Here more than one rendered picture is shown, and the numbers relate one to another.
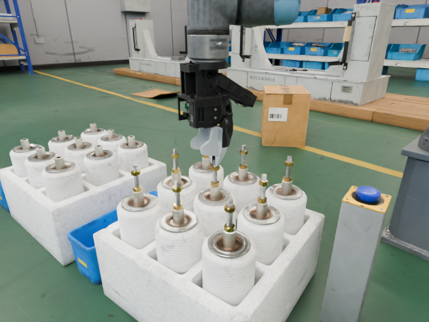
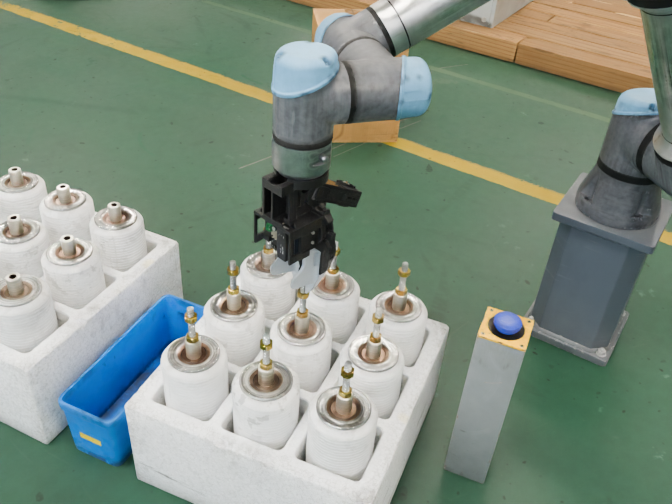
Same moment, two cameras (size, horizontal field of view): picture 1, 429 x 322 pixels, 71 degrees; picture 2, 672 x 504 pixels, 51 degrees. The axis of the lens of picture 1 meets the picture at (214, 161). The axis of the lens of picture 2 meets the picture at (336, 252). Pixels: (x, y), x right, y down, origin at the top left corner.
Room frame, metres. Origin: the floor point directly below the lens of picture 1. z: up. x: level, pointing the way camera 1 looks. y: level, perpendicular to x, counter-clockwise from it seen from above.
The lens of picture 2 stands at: (-0.18, 0.18, 1.00)
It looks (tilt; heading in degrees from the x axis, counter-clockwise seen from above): 37 degrees down; 343
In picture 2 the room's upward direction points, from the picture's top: 5 degrees clockwise
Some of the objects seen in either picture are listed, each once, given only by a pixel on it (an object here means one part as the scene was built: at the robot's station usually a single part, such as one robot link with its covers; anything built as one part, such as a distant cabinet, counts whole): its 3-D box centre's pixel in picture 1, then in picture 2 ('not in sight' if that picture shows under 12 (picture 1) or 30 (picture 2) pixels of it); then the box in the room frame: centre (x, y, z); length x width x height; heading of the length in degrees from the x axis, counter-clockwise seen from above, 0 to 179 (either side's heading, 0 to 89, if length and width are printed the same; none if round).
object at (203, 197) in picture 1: (214, 197); (301, 329); (0.59, 0.00, 0.25); 0.08 x 0.08 x 0.01
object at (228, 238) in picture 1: (229, 237); (344, 401); (0.43, -0.03, 0.26); 0.02 x 0.02 x 0.03
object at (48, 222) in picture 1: (87, 190); (35, 301); (0.92, 0.44, 0.09); 0.39 x 0.39 x 0.18; 50
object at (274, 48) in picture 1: (280, 47); not in sight; (6.34, -1.30, 0.36); 0.50 x 0.38 x 0.21; 134
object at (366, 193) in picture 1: (368, 195); (507, 324); (0.48, -0.28, 0.32); 0.04 x 0.04 x 0.02
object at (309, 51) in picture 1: (320, 48); not in sight; (5.69, -1.89, 0.36); 0.50 x 0.38 x 0.21; 134
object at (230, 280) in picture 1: (228, 283); (339, 450); (0.43, -0.03, 0.16); 0.10 x 0.10 x 0.18
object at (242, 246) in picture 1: (229, 243); (343, 408); (0.43, -0.03, 0.25); 0.08 x 0.08 x 0.01
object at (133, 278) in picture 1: (214, 254); (298, 399); (0.59, 0.00, 0.09); 0.39 x 0.39 x 0.18; 53
